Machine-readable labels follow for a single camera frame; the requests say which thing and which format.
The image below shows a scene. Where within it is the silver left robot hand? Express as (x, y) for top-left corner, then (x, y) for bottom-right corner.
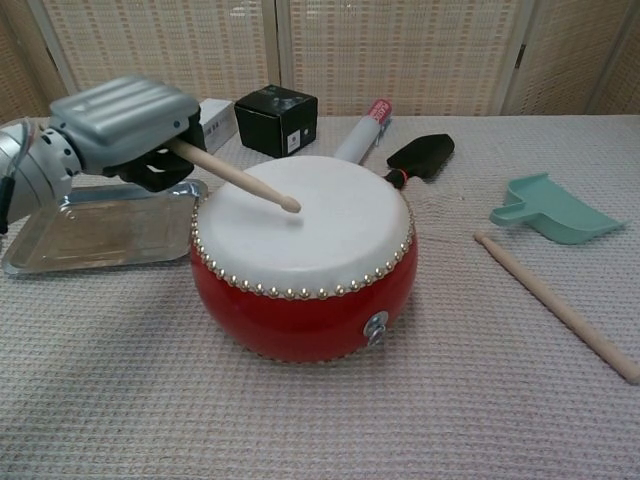
(48, 74), (209, 194)

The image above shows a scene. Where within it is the red drum with white skin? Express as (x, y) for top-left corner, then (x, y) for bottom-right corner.
(189, 155), (417, 364)

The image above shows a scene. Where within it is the white tube red cap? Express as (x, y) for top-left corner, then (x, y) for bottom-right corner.
(333, 98), (395, 165)

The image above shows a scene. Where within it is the white cardboard box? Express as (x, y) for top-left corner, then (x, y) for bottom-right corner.
(197, 97), (236, 156)

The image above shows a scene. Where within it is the square stainless steel tray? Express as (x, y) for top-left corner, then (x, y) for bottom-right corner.
(1, 178), (210, 277)

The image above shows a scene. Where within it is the beige woven tablecloth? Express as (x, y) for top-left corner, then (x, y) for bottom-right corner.
(0, 115), (640, 480)

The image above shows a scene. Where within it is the wooden drumstick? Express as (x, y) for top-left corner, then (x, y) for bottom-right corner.
(169, 138), (303, 215)
(472, 230), (640, 386)

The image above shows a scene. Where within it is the woven folding screen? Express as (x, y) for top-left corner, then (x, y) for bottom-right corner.
(0, 0), (640, 126)

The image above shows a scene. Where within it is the black garden trowel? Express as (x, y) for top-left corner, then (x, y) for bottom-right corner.
(382, 132), (457, 193)

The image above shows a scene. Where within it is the black cardboard box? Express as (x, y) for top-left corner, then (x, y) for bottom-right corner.
(233, 84), (319, 160)

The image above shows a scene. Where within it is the teal plastic dustpan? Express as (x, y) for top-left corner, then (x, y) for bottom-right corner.
(488, 172), (629, 246)

